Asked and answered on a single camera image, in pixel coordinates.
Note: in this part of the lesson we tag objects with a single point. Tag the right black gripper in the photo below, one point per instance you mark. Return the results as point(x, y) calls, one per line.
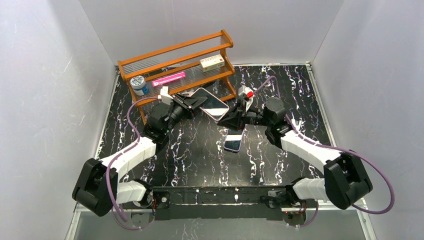
point(241, 114)

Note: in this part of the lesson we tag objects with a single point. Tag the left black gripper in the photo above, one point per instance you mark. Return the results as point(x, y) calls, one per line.
point(189, 106)

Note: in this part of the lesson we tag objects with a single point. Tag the black smartphone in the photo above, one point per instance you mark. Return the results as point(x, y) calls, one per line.
point(212, 103)

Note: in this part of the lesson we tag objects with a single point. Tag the phone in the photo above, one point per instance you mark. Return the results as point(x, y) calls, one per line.
point(233, 140)

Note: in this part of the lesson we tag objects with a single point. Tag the pink phone case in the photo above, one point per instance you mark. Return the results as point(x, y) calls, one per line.
point(212, 104)

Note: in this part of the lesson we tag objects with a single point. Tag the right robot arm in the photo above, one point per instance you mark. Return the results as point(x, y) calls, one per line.
point(344, 180)

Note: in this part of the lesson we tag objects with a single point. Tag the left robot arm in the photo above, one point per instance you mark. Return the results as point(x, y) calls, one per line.
point(98, 187)

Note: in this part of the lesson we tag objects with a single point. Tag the orange wooden shelf rack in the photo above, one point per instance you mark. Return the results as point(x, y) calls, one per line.
point(182, 57)

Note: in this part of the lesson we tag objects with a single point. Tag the pink flat box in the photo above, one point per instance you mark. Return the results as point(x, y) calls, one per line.
point(168, 79)

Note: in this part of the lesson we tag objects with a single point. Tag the white red cardboard box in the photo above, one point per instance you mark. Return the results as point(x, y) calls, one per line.
point(212, 63)

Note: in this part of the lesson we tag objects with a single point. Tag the blue white round tin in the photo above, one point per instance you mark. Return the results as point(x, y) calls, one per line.
point(139, 86)

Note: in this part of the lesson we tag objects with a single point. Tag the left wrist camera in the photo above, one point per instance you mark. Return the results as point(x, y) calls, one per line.
point(164, 96)

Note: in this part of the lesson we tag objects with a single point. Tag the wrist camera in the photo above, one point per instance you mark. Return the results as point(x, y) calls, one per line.
point(245, 95)
point(164, 96)

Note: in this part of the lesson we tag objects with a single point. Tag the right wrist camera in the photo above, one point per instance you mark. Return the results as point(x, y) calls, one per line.
point(245, 95)

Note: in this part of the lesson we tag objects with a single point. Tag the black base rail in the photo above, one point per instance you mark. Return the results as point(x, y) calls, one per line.
point(273, 203)

